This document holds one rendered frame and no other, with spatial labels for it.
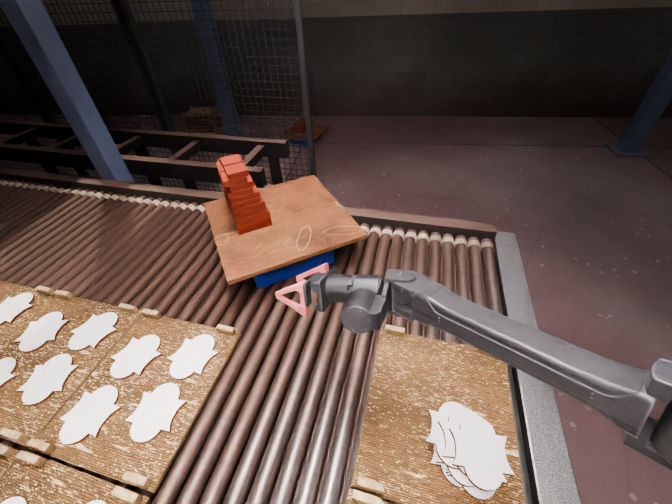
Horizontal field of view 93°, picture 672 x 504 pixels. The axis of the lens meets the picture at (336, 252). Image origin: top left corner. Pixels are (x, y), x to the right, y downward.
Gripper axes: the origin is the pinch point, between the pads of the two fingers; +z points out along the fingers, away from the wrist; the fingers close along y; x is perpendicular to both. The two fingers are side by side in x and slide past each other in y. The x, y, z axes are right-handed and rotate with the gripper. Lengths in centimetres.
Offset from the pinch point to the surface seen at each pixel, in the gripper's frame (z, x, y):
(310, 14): 137, -224, -389
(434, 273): -27, 15, -57
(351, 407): -8.5, 35.7, -8.3
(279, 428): 7.3, 36.9, 1.3
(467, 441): -35.7, 34.6, -2.9
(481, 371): -40, 32, -25
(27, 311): 101, 13, -2
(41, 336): 86, 18, 4
